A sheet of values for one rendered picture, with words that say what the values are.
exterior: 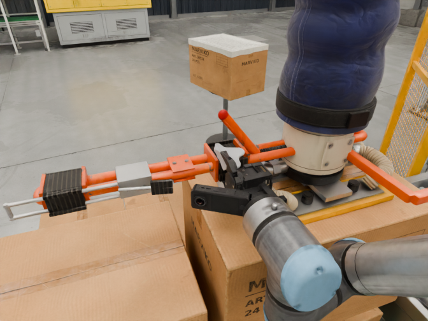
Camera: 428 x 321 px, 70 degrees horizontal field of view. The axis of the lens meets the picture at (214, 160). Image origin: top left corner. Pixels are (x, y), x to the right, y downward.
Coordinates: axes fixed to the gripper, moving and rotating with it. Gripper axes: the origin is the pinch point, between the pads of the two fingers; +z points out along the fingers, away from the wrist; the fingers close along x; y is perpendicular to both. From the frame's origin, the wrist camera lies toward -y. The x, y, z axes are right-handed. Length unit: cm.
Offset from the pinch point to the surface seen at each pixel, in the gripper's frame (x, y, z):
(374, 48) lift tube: 25.2, 29.2, -9.7
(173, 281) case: -25.4, -14.2, -9.6
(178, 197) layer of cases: -65, 5, 68
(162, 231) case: -25.3, -13.4, 7.3
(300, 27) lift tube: 28.4, 17.2, -1.9
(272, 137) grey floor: -119, 138, 196
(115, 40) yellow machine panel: -110, 21, 729
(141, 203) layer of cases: -65, -15, 70
